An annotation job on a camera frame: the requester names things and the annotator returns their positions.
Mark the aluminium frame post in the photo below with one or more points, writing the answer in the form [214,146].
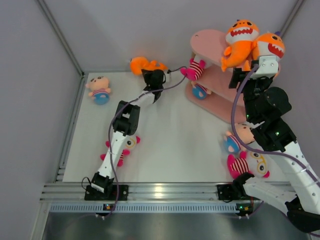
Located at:
[298,4]
[58,32]

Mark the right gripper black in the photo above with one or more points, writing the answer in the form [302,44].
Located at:
[237,73]

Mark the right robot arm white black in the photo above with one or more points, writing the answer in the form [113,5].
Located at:
[264,106]

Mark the pink three-tier shelf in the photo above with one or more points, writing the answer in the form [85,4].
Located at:
[209,45]

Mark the panda plush yellow glasses left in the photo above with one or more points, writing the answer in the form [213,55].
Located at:
[128,148]

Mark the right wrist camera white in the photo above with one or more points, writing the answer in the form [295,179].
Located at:
[268,66]

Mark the orange shark plush back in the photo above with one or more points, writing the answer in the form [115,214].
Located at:
[137,64]

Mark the boy doll plush left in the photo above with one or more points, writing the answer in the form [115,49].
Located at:
[99,90]

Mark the white slotted cable duct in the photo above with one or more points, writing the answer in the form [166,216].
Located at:
[121,207]

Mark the orange shark plush purple fin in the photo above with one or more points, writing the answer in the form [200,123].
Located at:
[267,44]

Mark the panda plush yellow glasses right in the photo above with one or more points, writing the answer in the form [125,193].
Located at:
[248,162]

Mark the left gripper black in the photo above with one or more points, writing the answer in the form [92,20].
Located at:
[147,74]

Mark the boy doll plush right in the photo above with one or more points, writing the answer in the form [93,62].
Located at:
[232,144]

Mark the boy doll plush on shelf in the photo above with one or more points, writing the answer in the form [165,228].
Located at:
[199,91]

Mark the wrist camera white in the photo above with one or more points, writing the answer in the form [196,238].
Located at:
[268,66]
[168,76]

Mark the aluminium frame post left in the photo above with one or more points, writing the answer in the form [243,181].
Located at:
[58,32]

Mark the aluminium rail front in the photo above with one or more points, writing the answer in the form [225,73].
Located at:
[63,192]

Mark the panda plush yellow glasses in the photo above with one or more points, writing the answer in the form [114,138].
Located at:
[248,162]
[128,148]

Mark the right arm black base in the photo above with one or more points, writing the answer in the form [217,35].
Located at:
[227,193]

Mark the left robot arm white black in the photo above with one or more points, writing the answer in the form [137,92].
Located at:
[124,125]

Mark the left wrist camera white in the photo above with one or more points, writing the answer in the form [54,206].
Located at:
[168,76]

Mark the aluminium frame post right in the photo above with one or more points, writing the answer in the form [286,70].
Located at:
[298,4]

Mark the pink panda plush on shelf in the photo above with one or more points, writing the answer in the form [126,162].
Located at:
[195,69]

